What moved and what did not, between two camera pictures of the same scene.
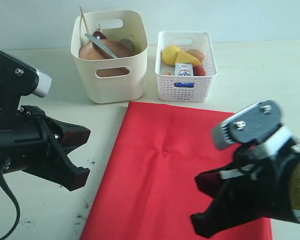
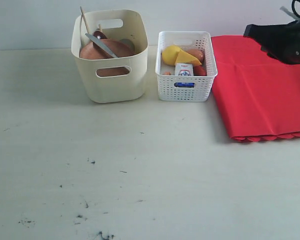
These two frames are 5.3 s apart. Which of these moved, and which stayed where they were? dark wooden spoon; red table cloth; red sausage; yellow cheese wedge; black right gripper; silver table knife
Moved: black right gripper; red table cloth
Stayed: silver table knife; red sausage; yellow cheese wedge; dark wooden spoon
